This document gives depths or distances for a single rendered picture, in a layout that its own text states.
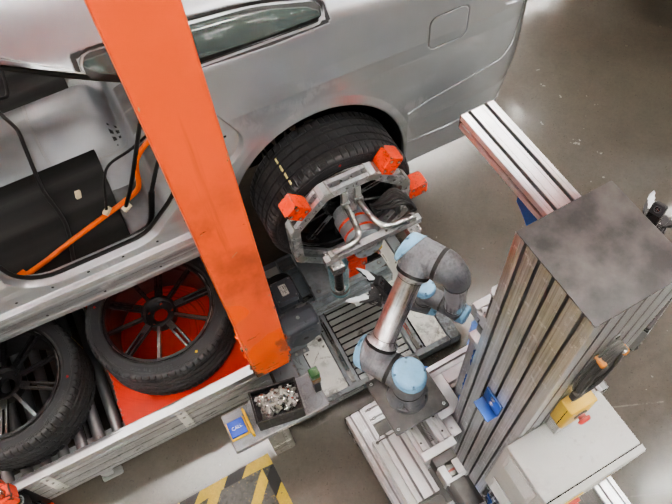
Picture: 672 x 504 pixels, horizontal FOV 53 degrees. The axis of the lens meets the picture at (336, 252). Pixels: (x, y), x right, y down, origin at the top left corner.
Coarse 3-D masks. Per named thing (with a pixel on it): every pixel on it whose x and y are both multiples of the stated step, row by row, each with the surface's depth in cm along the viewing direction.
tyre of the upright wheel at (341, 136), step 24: (312, 120) 266; (336, 120) 267; (360, 120) 271; (288, 144) 265; (312, 144) 261; (336, 144) 260; (360, 144) 261; (384, 144) 268; (264, 168) 270; (288, 168) 262; (312, 168) 257; (336, 168) 260; (408, 168) 285; (264, 192) 271; (288, 192) 260; (264, 216) 275
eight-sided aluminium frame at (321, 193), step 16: (336, 176) 259; (352, 176) 262; (368, 176) 259; (384, 176) 265; (400, 176) 272; (320, 192) 257; (336, 192) 258; (320, 208) 261; (400, 208) 291; (288, 224) 267; (304, 224) 265; (288, 240) 280; (304, 256) 284; (320, 256) 292
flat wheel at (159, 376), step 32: (160, 288) 312; (96, 320) 303; (224, 320) 300; (96, 352) 295; (128, 352) 297; (160, 352) 296; (192, 352) 293; (224, 352) 308; (128, 384) 300; (160, 384) 294; (192, 384) 305
